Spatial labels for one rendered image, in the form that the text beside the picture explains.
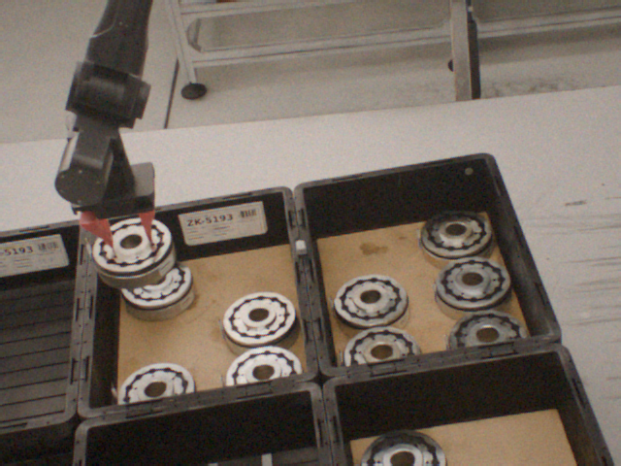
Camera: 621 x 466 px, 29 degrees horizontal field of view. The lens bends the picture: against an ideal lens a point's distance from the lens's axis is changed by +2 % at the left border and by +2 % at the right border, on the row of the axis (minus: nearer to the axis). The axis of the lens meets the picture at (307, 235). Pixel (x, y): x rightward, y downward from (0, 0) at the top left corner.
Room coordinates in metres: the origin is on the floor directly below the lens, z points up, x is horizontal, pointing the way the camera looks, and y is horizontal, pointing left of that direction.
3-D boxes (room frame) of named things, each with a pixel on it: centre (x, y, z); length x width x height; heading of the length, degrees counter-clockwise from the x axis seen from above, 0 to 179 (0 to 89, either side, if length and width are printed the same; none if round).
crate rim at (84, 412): (1.21, 0.16, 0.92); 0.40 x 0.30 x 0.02; 0
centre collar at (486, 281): (1.21, -0.21, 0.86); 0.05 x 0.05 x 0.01
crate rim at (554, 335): (1.21, -0.14, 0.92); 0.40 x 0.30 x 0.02; 0
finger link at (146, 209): (1.21, 0.22, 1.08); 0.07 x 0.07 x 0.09; 89
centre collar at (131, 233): (1.21, 0.23, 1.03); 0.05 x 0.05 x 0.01
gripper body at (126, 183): (1.21, 0.23, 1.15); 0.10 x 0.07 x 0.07; 89
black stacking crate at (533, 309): (1.21, -0.14, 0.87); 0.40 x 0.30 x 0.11; 0
